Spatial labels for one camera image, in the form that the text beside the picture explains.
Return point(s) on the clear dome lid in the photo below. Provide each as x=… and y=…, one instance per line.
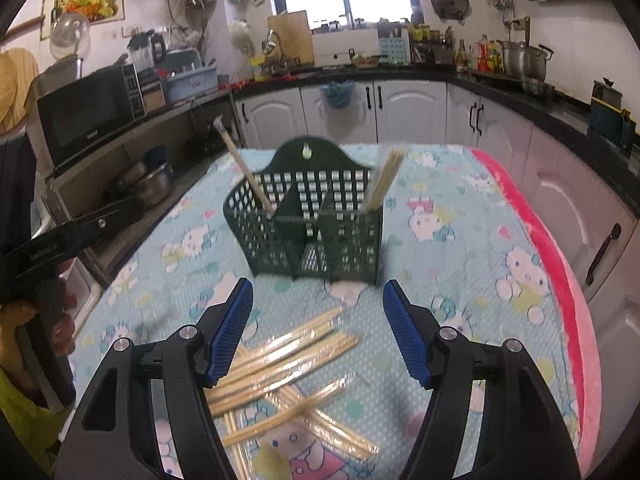
x=69, y=35

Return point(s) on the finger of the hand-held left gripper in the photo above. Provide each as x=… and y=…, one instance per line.
x=116, y=216

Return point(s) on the wooden cutting board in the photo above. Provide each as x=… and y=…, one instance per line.
x=291, y=37

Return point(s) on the person's left hand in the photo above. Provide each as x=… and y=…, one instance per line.
x=65, y=336

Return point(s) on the large steel pot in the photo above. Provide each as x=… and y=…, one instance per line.
x=522, y=60

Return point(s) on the woven straw mat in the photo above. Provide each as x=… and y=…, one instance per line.
x=15, y=85

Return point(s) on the blue hanging basket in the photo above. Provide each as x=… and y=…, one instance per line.
x=337, y=95

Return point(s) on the blue countertop appliance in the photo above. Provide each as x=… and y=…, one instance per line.
x=607, y=115

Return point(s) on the steel pots on shelf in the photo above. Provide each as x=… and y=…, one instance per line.
x=142, y=180

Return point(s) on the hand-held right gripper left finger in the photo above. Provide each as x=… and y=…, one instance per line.
x=230, y=332

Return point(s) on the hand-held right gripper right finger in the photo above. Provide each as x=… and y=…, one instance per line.
x=405, y=335

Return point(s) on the black microwave oven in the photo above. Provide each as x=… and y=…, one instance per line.
x=85, y=115

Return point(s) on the round pot lid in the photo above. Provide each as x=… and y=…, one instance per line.
x=450, y=2

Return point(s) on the row of seasoning bottles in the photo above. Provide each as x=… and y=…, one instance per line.
x=475, y=55

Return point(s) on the bundle of chopsticks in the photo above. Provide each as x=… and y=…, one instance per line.
x=382, y=180

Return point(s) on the white storage box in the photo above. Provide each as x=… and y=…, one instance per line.
x=345, y=47

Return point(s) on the cartoon cat printed blanket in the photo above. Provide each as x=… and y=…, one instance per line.
x=450, y=270

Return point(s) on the green plastic utensil basket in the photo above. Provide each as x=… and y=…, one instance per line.
x=320, y=240

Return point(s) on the person's left forearm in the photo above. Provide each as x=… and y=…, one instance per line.
x=20, y=410

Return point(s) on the black kitchen countertop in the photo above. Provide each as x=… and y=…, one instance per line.
x=565, y=105

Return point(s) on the fruit wall picture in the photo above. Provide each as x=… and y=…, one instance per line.
x=82, y=6

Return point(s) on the blender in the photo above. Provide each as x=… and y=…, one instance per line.
x=145, y=50

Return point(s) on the pile of chopsticks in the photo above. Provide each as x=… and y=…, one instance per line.
x=290, y=355

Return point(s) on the blue dish rack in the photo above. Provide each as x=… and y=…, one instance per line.
x=192, y=80

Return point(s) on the teal knife rack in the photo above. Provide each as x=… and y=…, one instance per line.
x=394, y=50

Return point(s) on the sink faucet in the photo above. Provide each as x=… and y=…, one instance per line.
x=274, y=45

